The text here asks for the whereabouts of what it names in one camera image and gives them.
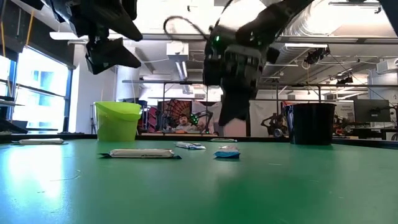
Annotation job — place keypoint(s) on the lime green plastic bucket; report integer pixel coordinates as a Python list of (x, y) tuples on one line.
[(118, 123)]

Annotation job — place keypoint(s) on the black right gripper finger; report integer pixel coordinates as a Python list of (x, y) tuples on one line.
[(234, 105)]

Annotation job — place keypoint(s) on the black plastic bucket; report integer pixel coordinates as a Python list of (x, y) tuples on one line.
[(312, 124)]

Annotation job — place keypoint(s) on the white hanging cloth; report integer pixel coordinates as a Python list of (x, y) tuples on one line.
[(214, 107), (264, 107)]

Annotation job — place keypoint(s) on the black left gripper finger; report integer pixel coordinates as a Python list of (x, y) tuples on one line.
[(118, 18), (109, 59)]

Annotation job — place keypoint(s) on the black metal rig frame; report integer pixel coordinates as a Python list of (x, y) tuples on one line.
[(174, 82)]

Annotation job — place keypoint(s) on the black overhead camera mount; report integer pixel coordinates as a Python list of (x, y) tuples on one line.
[(315, 56)]

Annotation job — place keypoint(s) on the pale pink partition panel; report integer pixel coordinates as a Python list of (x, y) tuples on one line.
[(236, 129)]

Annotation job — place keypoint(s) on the white wall sign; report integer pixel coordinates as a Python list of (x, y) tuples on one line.
[(345, 113)]

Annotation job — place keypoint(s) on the colourful hanging banner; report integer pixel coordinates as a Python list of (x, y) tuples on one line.
[(288, 118)]

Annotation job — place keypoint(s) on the long ceiling light bar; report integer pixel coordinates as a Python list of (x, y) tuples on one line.
[(62, 35)]

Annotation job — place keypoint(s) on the black table edge rail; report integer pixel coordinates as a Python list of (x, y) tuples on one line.
[(270, 139)]

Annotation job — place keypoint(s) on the mandala pattern tapestry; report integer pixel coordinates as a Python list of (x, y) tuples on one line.
[(174, 107)]

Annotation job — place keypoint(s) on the white wall air unit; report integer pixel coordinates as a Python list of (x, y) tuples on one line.
[(387, 66)]

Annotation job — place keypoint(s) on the white round column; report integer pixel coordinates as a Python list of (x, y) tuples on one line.
[(127, 87)]

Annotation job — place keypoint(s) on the person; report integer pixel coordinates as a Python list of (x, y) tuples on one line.
[(183, 125)]

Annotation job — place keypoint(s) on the black background robot arm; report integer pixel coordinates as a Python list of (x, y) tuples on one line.
[(196, 119), (275, 124)]

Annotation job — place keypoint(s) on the black computer monitor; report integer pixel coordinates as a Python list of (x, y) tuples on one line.
[(371, 110)]

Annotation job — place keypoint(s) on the white ventilation box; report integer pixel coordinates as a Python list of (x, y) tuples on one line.
[(177, 51)]

